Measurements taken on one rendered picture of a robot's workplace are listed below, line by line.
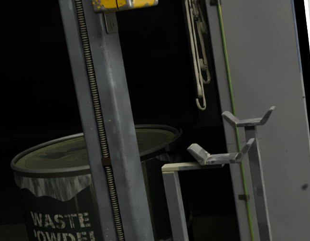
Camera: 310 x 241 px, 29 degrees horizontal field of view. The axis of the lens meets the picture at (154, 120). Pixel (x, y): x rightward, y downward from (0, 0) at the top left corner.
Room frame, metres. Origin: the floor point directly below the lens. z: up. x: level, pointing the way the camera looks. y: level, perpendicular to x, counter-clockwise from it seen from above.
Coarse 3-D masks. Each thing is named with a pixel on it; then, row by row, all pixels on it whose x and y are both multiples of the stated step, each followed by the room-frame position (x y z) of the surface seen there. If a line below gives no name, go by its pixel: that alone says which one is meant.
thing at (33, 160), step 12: (144, 132) 2.16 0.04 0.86; (156, 132) 2.11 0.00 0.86; (168, 132) 2.06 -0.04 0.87; (60, 144) 2.17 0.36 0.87; (72, 144) 2.16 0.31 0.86; (84, 144) 2.13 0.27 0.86; (144, 144) 1.95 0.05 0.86; (156, 144) 1.92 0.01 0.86; (24, 156) 2.05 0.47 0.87; (36, 156) 2.04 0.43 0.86; (48, 156) 2.03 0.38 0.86; (60, 156) 1.99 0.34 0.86; (72, 156) 1.95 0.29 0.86; (84, 156) 1.92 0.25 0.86; (36, 168) 1.86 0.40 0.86; (48, 168) 1.84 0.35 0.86
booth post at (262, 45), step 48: (240, 0) 1.26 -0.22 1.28; (288, 0) 1.22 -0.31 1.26; (240, 48) 1.26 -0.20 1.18; (288, 48) 1.23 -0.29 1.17; (240, 96) 1.26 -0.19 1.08; (288, 96) 1.23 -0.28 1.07; (240, 144) 1.27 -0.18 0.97; (288, 144) 1.24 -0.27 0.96; (240, 192) 1.28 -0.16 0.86; (288, 192) 1.24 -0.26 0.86; (240, 240) 1.28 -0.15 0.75; (288, 240) 1.24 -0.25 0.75
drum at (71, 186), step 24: (48, 144) 2.17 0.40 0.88; (168, 144) 1.80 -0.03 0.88; (24, 168) 1.79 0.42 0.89; (72, 168) 1.70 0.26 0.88; (144, 168) 1.74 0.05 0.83; (24, 192) 1.82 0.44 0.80; (48, 192) 1.73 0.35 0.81; (72, 192) 1.70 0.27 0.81; (24, 216) 1.87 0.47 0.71; (48, 216) 1.74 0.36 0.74; (72, 216) 1.71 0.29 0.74; (96, 216) 1.70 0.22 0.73; (168, 216) 1.78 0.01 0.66; (192, 216) 1.94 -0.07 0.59; (48, 240) 1.76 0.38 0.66; (72, 240) 1.71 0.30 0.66; (96, 240) 1.70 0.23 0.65; (168, 240) 1.76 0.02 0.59; (192, 240) 1.91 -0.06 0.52
